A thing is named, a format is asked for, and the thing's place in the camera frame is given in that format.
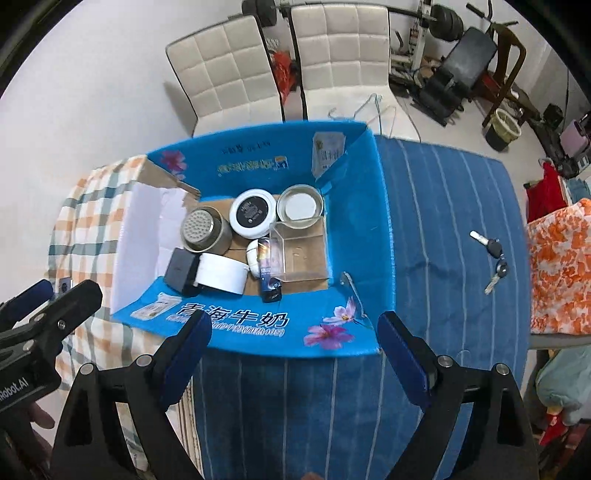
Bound green rimmed waste bin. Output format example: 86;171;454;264
485;108;522;152

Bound blue striped cloth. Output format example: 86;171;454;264
193;137;531;479

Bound barbell with black plates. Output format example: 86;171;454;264
240;0;465;42

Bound right white quilted chair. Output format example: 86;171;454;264
288;3;420;141

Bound clear plastic square box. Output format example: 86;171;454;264
270;216;329;283

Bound white quilted chair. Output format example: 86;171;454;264
288;3;420;141
165;15;284;137

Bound blue cardboard milk box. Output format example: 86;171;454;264
111;121;396;358

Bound white tape roll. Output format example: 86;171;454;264
195;253;249;295

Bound small white round case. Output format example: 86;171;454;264
245;239;260;279

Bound steel perforated strainer cup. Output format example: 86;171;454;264
180;206;232;255

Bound pink box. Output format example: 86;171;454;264
560;120;590;158

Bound black car key bunch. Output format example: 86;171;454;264
469;229;510;296

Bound orange white floral cloth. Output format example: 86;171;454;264
527;198;591;336

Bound wire clothes hangers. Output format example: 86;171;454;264
328;93;398;138

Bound checked orange teal cloth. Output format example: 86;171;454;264
47;154;205;471

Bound brown wooden chair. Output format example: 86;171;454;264
475;22;541;128

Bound open silver round tin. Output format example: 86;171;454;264
276;184;325;229

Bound red cloth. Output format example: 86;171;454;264
524;160;568;223

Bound left white quilted chair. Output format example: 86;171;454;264
165;15;284;137

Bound black weight bench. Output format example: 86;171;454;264
409;27;497;127

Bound dark grey power bank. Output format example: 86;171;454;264
163;248;200;297

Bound person's left hand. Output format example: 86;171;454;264
27;403;55;430

